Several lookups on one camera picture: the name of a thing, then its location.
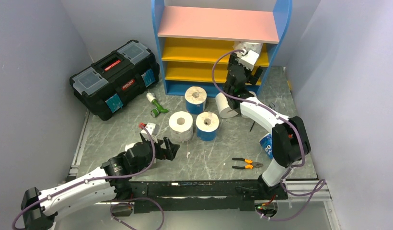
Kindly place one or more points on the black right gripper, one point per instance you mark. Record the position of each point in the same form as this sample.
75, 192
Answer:
234, 60

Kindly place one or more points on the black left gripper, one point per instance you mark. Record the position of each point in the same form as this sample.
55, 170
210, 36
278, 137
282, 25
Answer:
163, 153

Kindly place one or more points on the white dotted roll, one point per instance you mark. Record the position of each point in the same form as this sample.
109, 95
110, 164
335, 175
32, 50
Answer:
181, 126

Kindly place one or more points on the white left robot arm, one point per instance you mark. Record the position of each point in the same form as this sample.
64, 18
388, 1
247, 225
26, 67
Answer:
110, 181

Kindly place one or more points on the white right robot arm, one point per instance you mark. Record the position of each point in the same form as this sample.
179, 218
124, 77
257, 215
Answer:
287, 138

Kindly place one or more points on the blue shelf unit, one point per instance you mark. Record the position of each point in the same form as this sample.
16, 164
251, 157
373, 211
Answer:
191, 42

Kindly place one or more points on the plain white roll, right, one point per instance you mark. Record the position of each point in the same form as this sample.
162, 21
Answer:
253, 94

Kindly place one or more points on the plain white roll,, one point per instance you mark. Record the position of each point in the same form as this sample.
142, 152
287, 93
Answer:
223, 107
253, 94

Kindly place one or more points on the blue cartoon wrapped roll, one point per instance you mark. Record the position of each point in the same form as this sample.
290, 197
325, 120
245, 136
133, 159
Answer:
207, 124

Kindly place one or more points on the green pipe valve fitting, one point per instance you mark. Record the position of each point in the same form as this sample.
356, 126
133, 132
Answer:
158, 108

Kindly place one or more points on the plain white roll, left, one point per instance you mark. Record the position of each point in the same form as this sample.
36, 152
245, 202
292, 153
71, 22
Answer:
223, 107

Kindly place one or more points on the blue wrapped roll, rear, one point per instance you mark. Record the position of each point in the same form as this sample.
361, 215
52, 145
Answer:
195, 100

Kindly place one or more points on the black toolbox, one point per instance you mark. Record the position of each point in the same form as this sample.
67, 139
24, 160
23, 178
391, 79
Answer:
115, 80

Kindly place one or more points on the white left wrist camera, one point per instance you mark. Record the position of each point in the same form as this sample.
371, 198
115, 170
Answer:
153, 130

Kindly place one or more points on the red handled adjustable wrench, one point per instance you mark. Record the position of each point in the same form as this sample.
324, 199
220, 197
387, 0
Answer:
274, 106

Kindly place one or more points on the orange handled pliers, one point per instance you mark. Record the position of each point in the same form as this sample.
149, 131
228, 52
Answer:
250, 164

